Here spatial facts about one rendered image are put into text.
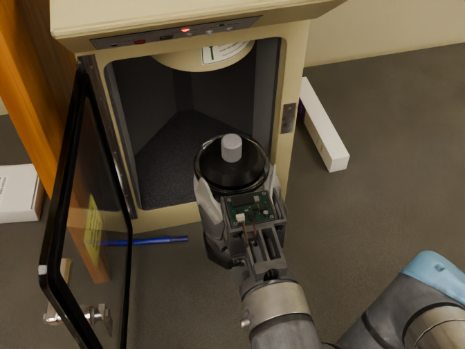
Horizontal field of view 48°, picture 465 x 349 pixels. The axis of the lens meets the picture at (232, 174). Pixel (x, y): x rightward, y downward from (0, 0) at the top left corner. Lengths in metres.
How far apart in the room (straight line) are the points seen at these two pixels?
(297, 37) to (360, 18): 0.63
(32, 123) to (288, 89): 0.38
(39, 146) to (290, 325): 0.38
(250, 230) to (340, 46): 0.88
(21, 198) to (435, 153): 0.89
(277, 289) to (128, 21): 0.32
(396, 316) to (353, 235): 0.48
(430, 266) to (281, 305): 0.16
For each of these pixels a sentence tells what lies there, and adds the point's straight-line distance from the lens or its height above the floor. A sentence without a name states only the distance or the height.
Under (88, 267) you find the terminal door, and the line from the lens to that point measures 0.67.
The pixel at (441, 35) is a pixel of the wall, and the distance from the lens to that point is 1.55.
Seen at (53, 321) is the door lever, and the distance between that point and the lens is 0.70.
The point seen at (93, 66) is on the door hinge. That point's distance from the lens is 0.73.
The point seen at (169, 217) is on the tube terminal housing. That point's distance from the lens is 1.02.
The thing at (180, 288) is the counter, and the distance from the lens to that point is 0.98.
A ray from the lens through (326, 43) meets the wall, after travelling 1.39.
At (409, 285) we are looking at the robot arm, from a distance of 0.60.
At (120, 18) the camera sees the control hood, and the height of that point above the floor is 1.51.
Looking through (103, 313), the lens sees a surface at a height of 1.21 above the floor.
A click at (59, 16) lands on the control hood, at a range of 0.57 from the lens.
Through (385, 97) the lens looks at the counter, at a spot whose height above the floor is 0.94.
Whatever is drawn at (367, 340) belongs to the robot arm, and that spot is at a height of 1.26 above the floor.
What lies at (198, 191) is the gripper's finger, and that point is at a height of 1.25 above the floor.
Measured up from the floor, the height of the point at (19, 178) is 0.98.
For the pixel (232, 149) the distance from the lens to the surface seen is 0.69.
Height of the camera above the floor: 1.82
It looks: 52 degrees down
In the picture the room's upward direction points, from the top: straight up
